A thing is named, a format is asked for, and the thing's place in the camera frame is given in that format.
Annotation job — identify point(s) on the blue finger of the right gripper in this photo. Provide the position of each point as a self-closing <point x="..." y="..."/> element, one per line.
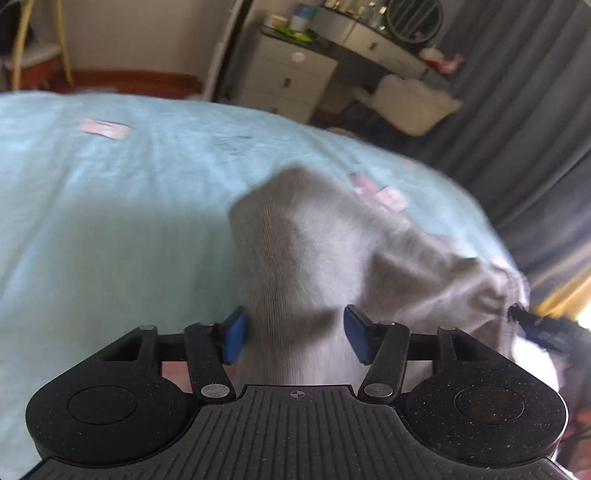
<point x="560" y="336"/>

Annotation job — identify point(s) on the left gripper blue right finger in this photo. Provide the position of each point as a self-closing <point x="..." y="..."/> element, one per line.
<point x="382" y="347"/>

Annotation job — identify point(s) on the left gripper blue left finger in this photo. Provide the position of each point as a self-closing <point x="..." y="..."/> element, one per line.
<point x="209" y="349"/>

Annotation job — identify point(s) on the grey knit pants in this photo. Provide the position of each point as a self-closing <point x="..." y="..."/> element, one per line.
<point x="306" y="247"/>

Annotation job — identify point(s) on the light blue printed bed sheet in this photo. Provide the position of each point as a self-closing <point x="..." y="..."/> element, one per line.
<point x="114" y="213"/>

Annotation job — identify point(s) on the grey curtain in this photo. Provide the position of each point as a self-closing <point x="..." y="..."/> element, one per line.
<point x="524" y="123"/>

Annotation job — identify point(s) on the white shell-back chair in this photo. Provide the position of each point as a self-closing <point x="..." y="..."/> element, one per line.
<point x="408" y="104"/>

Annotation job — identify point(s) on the white drawer cabinet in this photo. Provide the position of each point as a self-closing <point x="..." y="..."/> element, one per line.
<point x="283" y="78"/>

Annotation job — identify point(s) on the grey vanity desk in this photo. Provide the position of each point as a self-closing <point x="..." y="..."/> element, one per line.
<point x="345" y="31"/>

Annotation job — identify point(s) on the round vanity mirror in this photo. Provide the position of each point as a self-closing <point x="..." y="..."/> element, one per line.
<point x="414" y="22"/>

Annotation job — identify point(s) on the blue tissue box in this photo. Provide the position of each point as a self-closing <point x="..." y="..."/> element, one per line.
<point x="301" y="18"/>

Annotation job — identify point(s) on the white standing panel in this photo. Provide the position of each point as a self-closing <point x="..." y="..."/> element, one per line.
<point x="225" y="35"/>

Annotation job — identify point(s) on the yellow-legged side shelf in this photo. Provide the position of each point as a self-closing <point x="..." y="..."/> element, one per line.
<point x="27" y="62"/>

